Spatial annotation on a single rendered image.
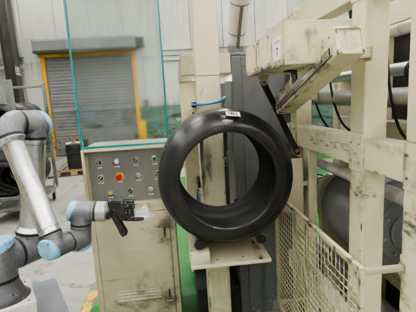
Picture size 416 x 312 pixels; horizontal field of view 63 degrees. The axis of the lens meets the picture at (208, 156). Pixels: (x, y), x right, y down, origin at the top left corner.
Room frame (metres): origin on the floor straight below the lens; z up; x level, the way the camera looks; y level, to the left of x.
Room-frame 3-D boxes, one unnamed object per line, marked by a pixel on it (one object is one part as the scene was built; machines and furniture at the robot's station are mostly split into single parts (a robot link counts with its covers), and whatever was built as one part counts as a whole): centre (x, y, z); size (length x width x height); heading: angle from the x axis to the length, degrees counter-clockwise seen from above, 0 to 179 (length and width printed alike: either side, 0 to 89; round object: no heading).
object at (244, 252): (1.61, -0.06, 0.80); 0.37 x 0.36 x 0.02; 95
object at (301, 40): (1.51, -0.37, 1.71); 0.61 x 0.25 x 0.15; 5
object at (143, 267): (2.30, 0.53, 0.63); 0.56 x 0.41 x 1.27; 95
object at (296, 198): (1.87, -0.42, 1.05); 0.20 x 0.15 x 0.30; 5
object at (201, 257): (1.60, 0.08, 0.84); 0.36 x 0.09 x 0.06; 5
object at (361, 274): (1.41, -0.41, 0.65); 0.90 x 0.02 x 0.70; 5
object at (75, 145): (8.04, 3.11, 0.38); 1.20 x 0.80 x 0.76; 11
